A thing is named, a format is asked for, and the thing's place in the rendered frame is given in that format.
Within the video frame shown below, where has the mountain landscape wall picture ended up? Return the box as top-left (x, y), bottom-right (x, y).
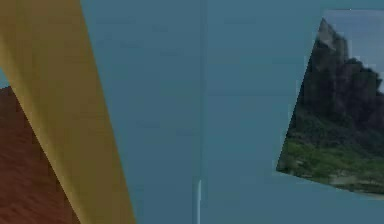
top-left (275, 9), bottom-right (384, 201)

